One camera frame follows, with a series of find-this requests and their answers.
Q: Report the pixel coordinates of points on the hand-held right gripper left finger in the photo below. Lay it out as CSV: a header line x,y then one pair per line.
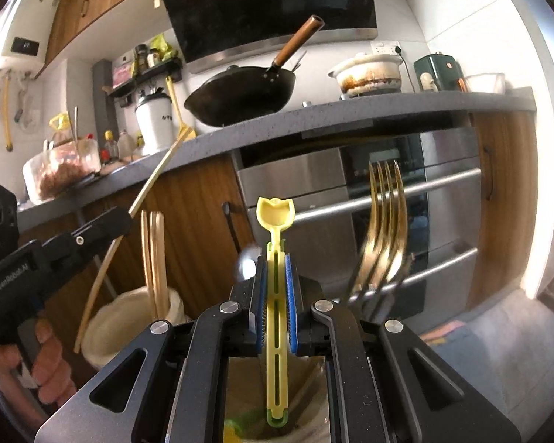
x,y
262,304

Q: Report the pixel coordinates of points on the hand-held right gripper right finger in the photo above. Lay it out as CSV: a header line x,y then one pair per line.
x,y
290,304

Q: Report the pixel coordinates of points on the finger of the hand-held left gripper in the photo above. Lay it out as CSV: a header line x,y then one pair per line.
x,y
87,240

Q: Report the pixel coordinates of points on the silver spoon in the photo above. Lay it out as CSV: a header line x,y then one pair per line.
x,y
247,263

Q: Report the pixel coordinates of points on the yellow plastic spoon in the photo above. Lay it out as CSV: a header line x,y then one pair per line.
x,y
274,214

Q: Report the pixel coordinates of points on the white ceramic utensil holder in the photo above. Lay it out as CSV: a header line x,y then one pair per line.
x,y
120,327

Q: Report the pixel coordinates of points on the gold fork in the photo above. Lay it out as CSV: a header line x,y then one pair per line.
x,y
383,240

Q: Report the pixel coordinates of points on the person's left hand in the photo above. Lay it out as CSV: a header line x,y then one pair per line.
x,y
51,364

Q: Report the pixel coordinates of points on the clear plastic food container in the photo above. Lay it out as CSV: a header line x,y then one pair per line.
x,y
60,170

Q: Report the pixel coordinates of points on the stainless steel oven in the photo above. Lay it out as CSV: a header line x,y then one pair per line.
x,y
304,180

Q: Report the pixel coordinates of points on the white blender jug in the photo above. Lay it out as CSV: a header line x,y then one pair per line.
x,y
154,124

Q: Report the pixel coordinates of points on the yellow spatula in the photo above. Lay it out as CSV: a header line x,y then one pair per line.
x,y
184,129

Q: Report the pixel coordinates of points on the blue blanket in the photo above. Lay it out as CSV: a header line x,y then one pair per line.
x,y
489,346

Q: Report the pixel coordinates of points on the black wok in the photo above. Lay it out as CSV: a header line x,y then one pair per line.
x,y
240,94

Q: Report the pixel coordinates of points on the white water heater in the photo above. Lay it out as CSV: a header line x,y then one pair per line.
x,y
27,23

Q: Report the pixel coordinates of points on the grey countertop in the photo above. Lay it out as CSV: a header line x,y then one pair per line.
x,y
397,104

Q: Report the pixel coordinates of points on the wooden upper cabinet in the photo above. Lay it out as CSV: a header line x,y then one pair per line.
x,y
97,4

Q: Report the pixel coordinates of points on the white clay pot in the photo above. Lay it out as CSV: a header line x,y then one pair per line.
x,y
369,74

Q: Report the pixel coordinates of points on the green kitchen appliance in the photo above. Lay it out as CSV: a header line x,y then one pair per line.
x,y
438,71

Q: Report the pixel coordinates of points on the clear glass container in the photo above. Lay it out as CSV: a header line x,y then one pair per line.
x,y
484,84

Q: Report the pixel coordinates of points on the black range hood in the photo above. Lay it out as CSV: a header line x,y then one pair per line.
x,y
267,4

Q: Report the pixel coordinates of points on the black wall shelf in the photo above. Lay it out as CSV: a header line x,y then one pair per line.
x,y
143,78

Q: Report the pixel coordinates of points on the white wall socket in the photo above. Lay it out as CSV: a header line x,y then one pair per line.
x,y
385,48

